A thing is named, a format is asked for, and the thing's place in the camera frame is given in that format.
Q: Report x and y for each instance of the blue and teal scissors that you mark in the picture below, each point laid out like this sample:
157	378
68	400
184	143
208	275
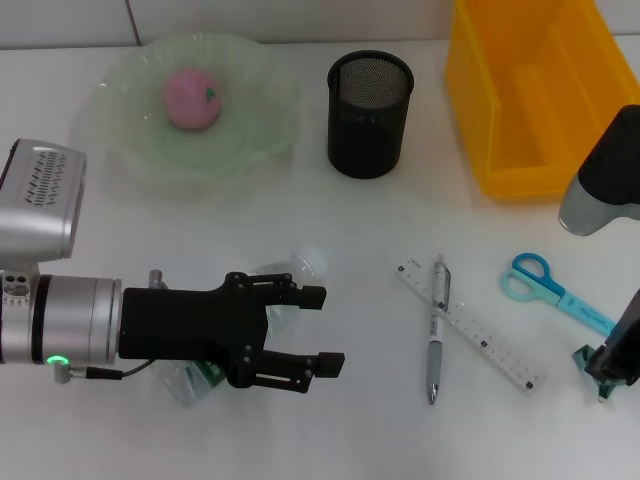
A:
530	280

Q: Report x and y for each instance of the silver vented camera box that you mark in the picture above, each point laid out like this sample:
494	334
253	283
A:
40	200

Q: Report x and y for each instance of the silver plug on left gripper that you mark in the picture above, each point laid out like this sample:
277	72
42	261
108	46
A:
156	279

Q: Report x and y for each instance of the grey white ballpoint pen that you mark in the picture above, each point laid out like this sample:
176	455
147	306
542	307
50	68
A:
435	350

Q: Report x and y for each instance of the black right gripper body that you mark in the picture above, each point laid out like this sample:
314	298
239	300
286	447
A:
631	330

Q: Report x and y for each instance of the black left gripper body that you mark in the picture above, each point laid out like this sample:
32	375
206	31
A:
190	325

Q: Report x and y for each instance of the translucent green fruit plate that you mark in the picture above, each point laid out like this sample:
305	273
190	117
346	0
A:
250	125

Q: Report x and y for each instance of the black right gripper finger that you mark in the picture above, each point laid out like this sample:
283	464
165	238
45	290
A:
610	367

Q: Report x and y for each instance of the yellow plastic bin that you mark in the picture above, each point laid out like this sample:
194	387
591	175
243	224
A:
540	110

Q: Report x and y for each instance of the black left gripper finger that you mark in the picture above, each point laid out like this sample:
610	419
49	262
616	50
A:
314	297
331	365

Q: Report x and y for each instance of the clear green-label water bottle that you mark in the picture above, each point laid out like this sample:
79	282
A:
311	260

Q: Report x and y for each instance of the clear plastic ruler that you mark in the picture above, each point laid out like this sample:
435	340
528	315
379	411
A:
500	352

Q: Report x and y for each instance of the pink toy peach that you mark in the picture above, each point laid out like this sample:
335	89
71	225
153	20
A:
192	102

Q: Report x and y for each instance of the black mesh pen holder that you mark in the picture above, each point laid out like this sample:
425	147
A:
367	130

